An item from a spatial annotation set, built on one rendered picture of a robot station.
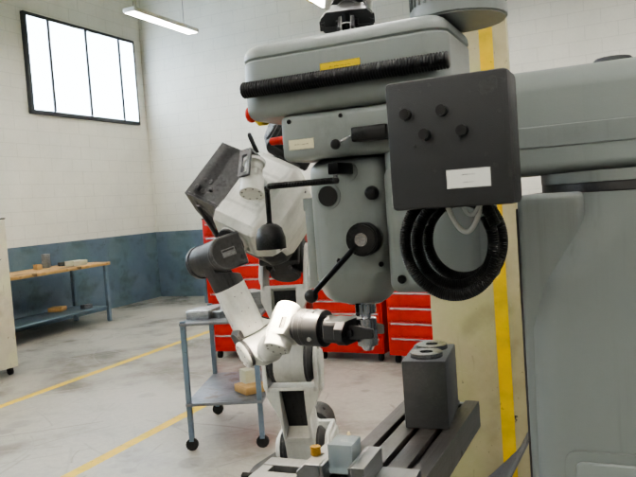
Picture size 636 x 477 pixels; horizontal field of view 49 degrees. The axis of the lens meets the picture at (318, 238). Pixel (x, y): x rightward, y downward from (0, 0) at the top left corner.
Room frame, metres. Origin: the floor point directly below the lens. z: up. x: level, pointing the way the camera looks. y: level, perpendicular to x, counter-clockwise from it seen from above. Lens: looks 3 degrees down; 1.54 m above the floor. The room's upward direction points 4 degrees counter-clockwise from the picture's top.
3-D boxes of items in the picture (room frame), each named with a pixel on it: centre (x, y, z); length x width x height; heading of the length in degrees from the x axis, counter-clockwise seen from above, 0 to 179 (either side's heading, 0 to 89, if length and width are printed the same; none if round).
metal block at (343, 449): (1.41, -0.02, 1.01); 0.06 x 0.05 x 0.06; 158
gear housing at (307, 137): (1.55, -0.14, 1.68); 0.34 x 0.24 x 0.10; 65
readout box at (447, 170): (1.14, -0.23, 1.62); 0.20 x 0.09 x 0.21; 65
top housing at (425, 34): (1.57, -0.11, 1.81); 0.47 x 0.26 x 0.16; 65
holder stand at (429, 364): (1.96, -0.29, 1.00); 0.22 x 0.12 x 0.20; 162
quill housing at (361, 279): (1.57, -0.10, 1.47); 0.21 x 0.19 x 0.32; 155
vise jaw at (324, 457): (1.43, 0.03, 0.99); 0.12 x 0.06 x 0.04; 158
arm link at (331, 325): (1.62, -0.02, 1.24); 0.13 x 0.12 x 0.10; 148
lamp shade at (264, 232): (1.66, 0.11, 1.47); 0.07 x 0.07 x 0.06
